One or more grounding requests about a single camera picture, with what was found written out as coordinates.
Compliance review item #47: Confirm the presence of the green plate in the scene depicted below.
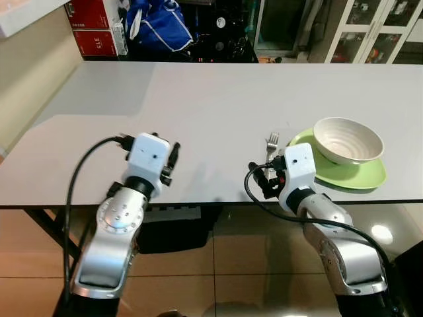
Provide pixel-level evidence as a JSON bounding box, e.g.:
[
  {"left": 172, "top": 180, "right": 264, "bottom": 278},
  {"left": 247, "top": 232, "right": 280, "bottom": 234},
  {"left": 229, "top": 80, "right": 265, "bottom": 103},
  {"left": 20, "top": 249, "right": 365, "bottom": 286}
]
[{"left": 289, "top": 127, "right": 387, "bottom": 191}]

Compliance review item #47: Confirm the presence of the white ribbed bowl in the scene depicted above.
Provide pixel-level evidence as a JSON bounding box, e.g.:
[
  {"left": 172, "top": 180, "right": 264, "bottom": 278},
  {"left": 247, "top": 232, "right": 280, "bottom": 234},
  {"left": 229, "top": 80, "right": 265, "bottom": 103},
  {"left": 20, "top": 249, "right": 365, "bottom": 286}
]
[{"left": 313, "top": 117, "right": 385, "bottom": 164}]

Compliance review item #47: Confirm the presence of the small white box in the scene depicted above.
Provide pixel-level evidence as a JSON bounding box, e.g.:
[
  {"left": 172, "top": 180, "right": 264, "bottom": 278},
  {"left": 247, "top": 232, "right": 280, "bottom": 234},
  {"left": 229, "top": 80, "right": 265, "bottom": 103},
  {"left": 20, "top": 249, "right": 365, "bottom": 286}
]
[{"left": 112, "top": 23, "right": 128, "bottom": 54}]

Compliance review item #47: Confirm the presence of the blue bag white trim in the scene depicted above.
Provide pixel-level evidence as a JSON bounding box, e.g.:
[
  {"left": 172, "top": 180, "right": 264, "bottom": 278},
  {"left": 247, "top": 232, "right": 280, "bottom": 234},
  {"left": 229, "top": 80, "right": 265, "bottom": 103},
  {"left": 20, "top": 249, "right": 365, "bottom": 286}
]
[{"left": 126, "top": 0, "right": 196, "bottom": 54}]

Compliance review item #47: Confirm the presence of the red box white lettering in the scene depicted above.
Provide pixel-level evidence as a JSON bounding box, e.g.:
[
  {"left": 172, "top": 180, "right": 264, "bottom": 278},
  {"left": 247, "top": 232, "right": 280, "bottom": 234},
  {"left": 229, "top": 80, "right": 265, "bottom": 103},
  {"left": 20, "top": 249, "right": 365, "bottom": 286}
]
[{"left": 73, "top": 29, "right": 120, "bottom": 57}]

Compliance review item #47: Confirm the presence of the black storage box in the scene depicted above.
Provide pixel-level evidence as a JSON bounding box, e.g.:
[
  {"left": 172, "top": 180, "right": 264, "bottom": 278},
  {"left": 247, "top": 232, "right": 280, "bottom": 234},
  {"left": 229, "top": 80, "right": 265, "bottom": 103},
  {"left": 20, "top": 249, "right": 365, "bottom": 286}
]
[{"left": 390, "top": 241, "right": 423, "bottom": 317}]

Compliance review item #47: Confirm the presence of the red cardboard box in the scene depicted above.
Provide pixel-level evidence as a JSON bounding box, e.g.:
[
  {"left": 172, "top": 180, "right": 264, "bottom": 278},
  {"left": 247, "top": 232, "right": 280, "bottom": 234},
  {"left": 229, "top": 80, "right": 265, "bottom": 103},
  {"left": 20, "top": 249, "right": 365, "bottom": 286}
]
[{"left": 66, "top": 0, "right": 114, "bottom": 31}]

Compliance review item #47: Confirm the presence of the white glass-door cabinet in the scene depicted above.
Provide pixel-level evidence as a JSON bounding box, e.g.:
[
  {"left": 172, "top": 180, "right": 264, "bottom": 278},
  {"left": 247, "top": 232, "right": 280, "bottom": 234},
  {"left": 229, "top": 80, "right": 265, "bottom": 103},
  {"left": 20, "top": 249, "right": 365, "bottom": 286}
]
[{"left": 307, "top": 0, "right": 423, "bottom": 64}]

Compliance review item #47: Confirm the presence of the white raised bar shelf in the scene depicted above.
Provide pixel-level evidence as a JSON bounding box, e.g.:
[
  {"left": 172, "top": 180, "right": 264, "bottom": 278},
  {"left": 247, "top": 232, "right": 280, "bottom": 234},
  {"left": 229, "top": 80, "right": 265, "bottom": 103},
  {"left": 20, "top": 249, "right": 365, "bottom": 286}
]
[{"left": 0, "top": 0, "right": 70, "bottom": 38}]

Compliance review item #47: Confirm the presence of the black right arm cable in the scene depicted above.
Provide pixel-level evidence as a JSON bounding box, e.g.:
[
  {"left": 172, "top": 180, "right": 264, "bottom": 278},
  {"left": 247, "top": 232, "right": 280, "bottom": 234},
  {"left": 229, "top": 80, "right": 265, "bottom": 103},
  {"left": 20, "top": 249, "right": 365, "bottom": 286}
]
[{"left": 243, "top": 162, "right": 397, "bottom": 291}]

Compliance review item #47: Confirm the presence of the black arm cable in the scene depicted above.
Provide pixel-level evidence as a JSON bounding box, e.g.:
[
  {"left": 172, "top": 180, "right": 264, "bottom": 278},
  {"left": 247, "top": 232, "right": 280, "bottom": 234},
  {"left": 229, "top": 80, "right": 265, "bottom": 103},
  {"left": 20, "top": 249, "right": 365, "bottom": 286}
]
[
  {"left": 61, "top": 134, "right": 136, "bottom": 288},
  {"left": 243, "top": 162, "right": 397, "bottom": 291}
]

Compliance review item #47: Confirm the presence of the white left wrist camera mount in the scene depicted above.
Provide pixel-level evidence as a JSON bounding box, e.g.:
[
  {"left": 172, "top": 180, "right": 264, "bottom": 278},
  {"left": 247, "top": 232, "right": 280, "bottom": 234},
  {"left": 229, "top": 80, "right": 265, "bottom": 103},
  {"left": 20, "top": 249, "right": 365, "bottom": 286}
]
[{"left": 126, "top": 132, "right": 171, "bottom": 184}]

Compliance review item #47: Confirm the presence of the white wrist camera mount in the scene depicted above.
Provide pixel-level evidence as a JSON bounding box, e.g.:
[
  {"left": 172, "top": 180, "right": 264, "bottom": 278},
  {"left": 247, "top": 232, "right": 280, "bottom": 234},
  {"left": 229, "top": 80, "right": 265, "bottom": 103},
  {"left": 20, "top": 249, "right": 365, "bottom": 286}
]
[
  {"left": 126, "top": 132, "right": 171, "bottom": 184},
  {"left": 278, "top": 142, "right": 317, "bottom": 211}
]

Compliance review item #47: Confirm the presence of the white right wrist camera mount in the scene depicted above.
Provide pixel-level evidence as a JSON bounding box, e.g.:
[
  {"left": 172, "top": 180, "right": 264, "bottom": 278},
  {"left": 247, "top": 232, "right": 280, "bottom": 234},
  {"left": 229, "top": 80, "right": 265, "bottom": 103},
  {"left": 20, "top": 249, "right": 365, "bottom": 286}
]
[{"left": 278, "top": 142, "right": 317, "bottom": 211}]

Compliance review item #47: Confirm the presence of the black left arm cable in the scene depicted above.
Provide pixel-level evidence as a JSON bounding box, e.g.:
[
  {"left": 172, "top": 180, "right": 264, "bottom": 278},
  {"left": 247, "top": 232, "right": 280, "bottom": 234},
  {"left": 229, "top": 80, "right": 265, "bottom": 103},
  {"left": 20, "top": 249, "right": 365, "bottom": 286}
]
[{"left": 61, "top": 134, "right": 136, "bottom": 288}]

